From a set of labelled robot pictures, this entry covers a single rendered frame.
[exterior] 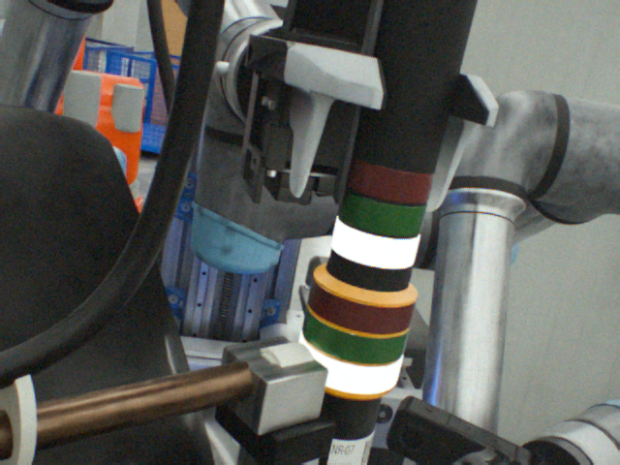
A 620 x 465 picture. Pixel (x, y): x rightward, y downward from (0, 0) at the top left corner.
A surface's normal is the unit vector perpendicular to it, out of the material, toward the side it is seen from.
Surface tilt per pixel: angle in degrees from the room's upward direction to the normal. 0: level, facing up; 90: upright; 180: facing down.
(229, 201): 89
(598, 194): 124
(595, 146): 74
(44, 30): 119
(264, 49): 90
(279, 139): 90
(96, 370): 41
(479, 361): 61
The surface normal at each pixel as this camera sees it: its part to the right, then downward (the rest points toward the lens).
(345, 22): 0.12, 0.71
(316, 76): -0.86, -0.01
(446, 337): -0.64, -0.26
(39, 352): 0.42, -0.22
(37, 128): 0.63, -0.61
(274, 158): 0.25, 0.32
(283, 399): 0.63, 0.33
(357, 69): -0.33, -0.65
